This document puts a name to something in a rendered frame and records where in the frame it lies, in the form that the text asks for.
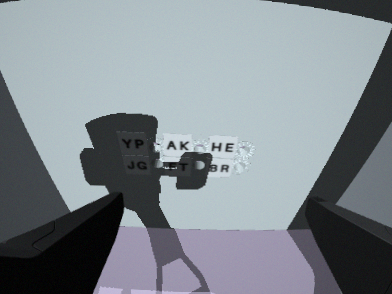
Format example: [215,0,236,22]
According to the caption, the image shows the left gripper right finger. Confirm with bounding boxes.
[305,197,392,294]

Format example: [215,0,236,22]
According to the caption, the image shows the tall grey cabinet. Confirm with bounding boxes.
[0,71,392,242]

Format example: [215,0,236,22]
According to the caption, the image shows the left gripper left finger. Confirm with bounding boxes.
[0,192,124,294]

